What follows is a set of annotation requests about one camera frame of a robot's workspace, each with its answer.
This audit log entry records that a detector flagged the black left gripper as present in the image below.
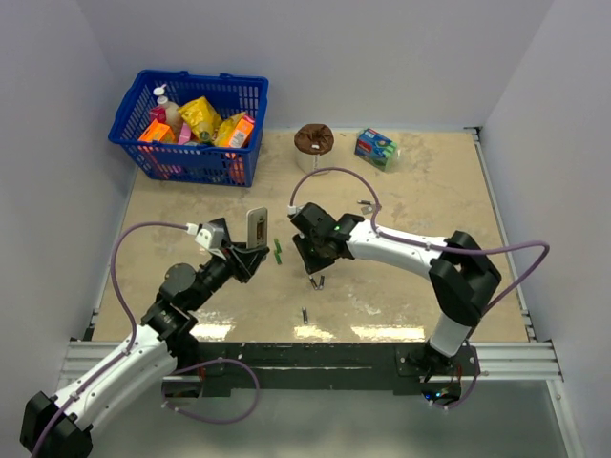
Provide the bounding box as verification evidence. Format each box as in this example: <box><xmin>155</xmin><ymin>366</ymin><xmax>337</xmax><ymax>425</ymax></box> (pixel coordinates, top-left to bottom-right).
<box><xmin>188</xmin><ymin>239</ymin><xmax>268</xmax><ymax>310</ymax></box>

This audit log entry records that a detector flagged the beige white remote control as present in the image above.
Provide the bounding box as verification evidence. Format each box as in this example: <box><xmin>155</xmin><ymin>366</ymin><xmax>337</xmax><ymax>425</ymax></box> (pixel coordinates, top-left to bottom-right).
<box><xmin>246</xmin><ymin>207</ymin><xmax>268</xmax><ymax>249</ymax></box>

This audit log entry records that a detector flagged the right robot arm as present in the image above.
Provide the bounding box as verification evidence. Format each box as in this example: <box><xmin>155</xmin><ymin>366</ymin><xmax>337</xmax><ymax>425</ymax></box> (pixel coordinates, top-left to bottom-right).
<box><xmin>288</xmin><ymin>202</ymin><xmax>501</xmax><ymax>375</ymax></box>

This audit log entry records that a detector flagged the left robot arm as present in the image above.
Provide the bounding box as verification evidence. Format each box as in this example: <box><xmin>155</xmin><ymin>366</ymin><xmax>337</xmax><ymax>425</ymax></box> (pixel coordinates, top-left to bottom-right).
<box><xmin>20</xmin><ymin>219</ymin><xmax>269</xmax><ymax>457</ymax></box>

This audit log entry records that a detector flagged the white roll with brown top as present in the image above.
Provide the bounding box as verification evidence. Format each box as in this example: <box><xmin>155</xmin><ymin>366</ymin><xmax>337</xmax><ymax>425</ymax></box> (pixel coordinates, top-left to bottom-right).
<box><xmin>293</xmin><ymin>123</ymin><xmax>334</xmax><ymax>174</ymax></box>

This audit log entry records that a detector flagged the orange carton right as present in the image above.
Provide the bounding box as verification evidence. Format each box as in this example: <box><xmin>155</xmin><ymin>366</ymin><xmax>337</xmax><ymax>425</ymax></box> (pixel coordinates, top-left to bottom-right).
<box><xmin>214</xmin><ymin>112</ymin><xmax>255</xmax><ymax>149</ymax></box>

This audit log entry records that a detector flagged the orange carton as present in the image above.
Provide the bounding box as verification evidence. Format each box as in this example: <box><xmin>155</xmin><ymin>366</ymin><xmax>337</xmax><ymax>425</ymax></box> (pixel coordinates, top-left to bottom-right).
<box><xmin>214</xmin><ymin>112</ymin><xmax>255</xmax><ymax>149</ymax></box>
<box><xmin>138</xmin><ymin>119</ymin><xmax>176</xmax><ymax>144</ymax></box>

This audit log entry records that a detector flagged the pink carton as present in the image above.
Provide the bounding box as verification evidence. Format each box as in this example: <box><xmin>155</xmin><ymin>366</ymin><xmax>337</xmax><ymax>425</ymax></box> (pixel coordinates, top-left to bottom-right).
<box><xmin>178</xmin><ymin>122</ymin><xmax>192</xmax><ymax>145</ymax></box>

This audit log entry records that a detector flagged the blue plastic basket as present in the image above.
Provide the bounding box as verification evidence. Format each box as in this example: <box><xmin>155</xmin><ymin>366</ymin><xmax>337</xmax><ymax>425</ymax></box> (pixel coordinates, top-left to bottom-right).
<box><xmin>108</xmin><ymin>70</ymin><xmax>269</xmax><ymax>187</ymax></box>

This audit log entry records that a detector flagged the green sponge pack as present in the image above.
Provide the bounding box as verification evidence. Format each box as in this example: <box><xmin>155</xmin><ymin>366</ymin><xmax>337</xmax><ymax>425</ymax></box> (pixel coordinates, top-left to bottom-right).
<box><xmin>354</xmin><ymin>128</ymin><xmax>400</xmax><ymax>172</ymax></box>

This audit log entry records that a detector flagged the yellow snack bag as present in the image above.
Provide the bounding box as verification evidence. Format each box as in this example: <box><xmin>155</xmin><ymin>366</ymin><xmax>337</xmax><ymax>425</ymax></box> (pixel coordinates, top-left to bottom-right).
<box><xmin>179</xmin><ymin>96</ymin><xmax>222</xmax><ymax>143</ymax></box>

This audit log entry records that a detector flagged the orange carton left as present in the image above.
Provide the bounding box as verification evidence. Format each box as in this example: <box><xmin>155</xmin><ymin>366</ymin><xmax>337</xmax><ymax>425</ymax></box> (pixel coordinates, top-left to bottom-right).
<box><xmin>138</xmin><ymin>119</ymin><xmax>176</xmax><ymax>144</ymax></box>

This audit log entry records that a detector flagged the soap pump bottle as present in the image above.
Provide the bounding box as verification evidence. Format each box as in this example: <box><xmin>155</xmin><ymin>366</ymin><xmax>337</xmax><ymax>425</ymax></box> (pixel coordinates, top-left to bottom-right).
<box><xmin>153</xmin><ymin>84</ymin><xmax>183</xmax><ymax>140</ymax></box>

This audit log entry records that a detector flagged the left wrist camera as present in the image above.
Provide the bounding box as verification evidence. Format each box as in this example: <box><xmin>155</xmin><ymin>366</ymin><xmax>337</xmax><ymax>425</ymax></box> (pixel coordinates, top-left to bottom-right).
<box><xmin>186</xmin><ymin>222</ymin><xmax>224</xmax><ymax>252</ymax></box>

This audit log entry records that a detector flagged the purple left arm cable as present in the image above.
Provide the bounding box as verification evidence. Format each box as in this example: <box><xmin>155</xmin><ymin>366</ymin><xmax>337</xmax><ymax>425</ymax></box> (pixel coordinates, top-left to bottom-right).
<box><xmin>28</xmin><ymin>221</ymin><xmax>192</xmax><ymax>454</ymax></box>

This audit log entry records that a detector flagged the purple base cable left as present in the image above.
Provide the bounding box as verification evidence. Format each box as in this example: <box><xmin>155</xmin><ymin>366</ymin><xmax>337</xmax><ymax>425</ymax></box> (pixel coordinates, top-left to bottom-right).
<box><xmin>160</xmin><ymin>357</ymin><xmax>262</xmax><ymax>425</ymax></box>

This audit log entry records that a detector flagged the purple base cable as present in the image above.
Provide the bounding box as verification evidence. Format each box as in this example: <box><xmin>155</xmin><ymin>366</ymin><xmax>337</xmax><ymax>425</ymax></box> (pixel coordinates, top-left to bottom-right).
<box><xmin>160</xmin><ymin>357</ymin><xmax>262</xmax><ymax>425</ymax></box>
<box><xmin>427</xmin><ymin>352</ymin><xmax>482</xmax><ymax>411</ymax></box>

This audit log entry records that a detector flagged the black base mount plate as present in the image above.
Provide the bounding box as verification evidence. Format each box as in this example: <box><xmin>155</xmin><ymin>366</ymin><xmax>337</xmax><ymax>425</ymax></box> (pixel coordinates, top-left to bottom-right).
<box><xmin>174</xmin><ymin>342</ymin><xmax>480</xmax><ymax>401</ymax></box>

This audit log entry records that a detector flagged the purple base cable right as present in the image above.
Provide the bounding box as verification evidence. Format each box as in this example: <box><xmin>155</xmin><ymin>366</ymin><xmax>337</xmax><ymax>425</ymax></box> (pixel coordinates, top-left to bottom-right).
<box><xmin>427</xmin><ymin>352</ymin><xmax>482</xmax><ymax>411</ymax></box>

